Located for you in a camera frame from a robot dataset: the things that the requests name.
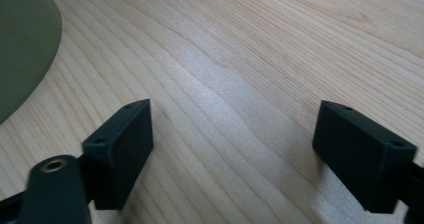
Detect green plastic waste bin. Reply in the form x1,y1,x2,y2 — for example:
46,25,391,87
0,0,63,125

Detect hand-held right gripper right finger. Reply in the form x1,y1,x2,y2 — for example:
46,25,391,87
312,100,418,214

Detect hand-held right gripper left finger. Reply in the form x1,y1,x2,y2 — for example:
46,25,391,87
82,98,154,211

